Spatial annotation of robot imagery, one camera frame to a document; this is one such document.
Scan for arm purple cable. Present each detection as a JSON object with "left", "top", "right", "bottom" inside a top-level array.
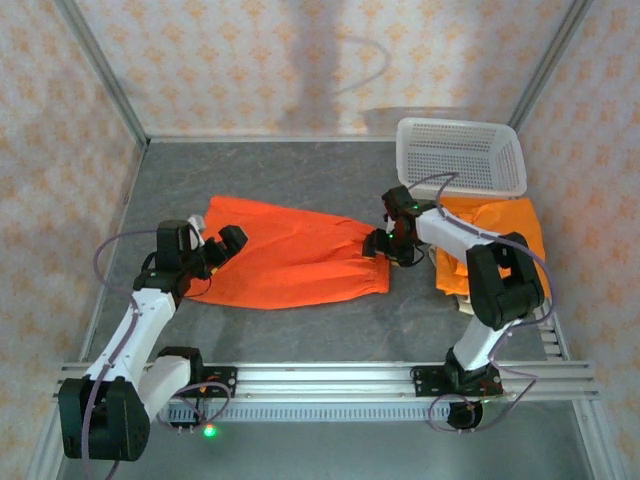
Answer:
[
  {"left": 79, "top": 228, "right": 160, "bottom": 480},
  {"left": 407, "top": 171, "right": 555, "bottom": 401}
]

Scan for aluminium frame bar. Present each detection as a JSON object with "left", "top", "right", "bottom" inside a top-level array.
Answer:
[{"left": 144, "top": 133, "right": 401, "bottom": 145}]

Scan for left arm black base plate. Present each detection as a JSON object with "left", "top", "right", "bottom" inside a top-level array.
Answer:
[{"left": 199, "top": 365, "right": 239, "bottom": 400}]

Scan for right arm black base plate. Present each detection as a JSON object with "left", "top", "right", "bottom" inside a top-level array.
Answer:
[{"left": 409, "top": 365, "right": 503, "bottom": 400}]

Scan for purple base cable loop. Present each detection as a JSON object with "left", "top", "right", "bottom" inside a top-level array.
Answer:
[
  {"left": 156, "top": 382, "right": 234, "bottom": 435},
  {"left": 428, "top": 393, "right": 521, "bottom": 434}
]

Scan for grey slotted cable duct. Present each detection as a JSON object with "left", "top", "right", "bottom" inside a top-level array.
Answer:
[{"left": 149, "top": 402, "right": 454, "bottom": 424}]

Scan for aluminium table side bar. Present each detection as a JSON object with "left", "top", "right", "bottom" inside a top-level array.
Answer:
[{"left": 74, "top": 144, "right": 149, "bottom": 362}]

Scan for light orange shorts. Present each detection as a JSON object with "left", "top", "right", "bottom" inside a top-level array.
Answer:
[{"left": 433, "top": 195, "right": 555, "bottom": 303}]

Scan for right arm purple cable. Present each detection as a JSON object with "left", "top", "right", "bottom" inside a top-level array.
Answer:
[{"left": 407, "top": 171, "right": 555, "bottom": 401}]

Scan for aluminium frame post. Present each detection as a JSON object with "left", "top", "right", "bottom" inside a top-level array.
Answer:
[
  {"left": 505, "top": 0, "right": 597, "bottom": 132},
  {"left": 52, "top": 0, "right": 151, "bottom": 151}
]

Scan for short aluminium side rails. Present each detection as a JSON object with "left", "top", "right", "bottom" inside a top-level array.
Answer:
[{"left": 538, "top": 309, "right": 571, "bottom": 362}]

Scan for white perforated plastic basket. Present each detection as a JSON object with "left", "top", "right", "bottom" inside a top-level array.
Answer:
[{"left": 393, "top": 116, "right": 530, "bottom": 201}]

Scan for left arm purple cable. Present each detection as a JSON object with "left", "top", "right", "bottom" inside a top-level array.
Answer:
[{"left": 79, "top": 228, "right": 160, "bottom": 480}]

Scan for red-orange shorts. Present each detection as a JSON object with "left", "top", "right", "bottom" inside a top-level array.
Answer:
[{"left": 183, "top": 194, "right": 392, "bottom": 312}]

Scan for aluminium mounting rail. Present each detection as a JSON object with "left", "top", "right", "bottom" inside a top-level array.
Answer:
[{"left": 52, "top": 360, "right": 600, "bottom": 402}]

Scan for black round puck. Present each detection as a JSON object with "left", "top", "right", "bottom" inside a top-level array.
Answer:
[{"left": 446, "top": 401, "right": 485, "bottom": 432}]

